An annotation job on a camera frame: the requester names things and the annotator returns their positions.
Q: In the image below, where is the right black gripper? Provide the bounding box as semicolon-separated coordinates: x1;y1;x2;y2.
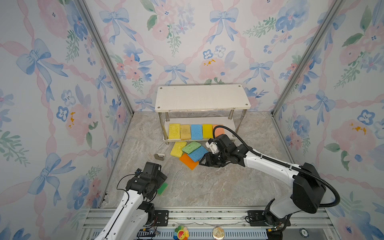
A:
197;153;229;169

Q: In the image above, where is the yellow sponge front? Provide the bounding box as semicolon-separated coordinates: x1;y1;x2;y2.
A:
202;124;214;139

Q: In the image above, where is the blue sponge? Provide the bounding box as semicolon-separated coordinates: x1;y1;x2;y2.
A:
191;125;203;140
188;146;208;163

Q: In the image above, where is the salmon pink sponge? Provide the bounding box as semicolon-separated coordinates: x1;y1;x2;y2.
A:
213;125;226;138

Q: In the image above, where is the pale yellow worn sponge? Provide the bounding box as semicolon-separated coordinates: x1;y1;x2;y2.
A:
180;125;192;140

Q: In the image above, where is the bright yellow sponge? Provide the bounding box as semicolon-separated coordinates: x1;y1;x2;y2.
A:
168;124;181;140

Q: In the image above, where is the dark green sponge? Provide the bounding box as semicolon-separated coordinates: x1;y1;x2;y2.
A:
157;183;168;196

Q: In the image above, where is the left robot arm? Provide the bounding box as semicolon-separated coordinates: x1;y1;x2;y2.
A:
96;162;167;240

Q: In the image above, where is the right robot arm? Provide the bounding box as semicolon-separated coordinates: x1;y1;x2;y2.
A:
199;142;341;227

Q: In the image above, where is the blue sponge by shelf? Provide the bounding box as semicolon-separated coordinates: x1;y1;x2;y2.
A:
188;146;208;163

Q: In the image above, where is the yellow sponge near shelf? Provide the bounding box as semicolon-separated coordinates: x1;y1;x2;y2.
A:
170;142;187;158

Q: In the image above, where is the white two-tier shelf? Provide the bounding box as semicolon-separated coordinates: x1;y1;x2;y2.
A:
155;84;251;142

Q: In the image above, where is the orange sponge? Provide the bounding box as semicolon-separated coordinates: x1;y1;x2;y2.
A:
179;154;199;171

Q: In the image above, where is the light green sponge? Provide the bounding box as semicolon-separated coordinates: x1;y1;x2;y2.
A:
182;142;201;154

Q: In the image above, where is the small grey metal piece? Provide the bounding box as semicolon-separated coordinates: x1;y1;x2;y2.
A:
154;153;166;161

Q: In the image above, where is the round brass disc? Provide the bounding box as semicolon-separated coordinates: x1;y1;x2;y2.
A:
212;227;225;240

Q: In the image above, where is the colourful round toy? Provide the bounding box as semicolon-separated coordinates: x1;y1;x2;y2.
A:
173;225;190;240

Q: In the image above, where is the round black white knob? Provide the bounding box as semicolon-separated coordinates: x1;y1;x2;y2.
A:
299;228;309;238

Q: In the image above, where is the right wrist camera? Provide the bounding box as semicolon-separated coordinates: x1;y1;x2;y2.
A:
206;139;220;154

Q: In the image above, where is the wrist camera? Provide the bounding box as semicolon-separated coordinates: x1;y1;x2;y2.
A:
135;169;143;177
206;139;220;154

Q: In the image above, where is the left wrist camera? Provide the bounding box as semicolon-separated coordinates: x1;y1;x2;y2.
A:
135;169;143;177

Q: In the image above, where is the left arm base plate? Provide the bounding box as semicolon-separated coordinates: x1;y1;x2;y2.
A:
145;210;170;227

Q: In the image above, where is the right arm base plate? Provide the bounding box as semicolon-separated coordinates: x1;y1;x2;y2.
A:
247;209;291;227

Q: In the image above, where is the black corrugated cable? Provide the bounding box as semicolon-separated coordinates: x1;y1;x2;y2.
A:
212;125;341;208

